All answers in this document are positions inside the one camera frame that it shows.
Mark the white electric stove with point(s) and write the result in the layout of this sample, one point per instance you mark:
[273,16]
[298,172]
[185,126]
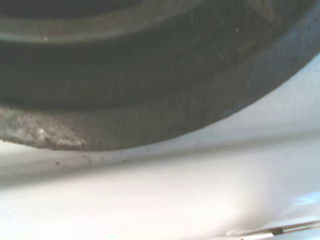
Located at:
[175,187]

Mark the large black coil burner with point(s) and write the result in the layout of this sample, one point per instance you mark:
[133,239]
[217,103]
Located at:
[150,87]

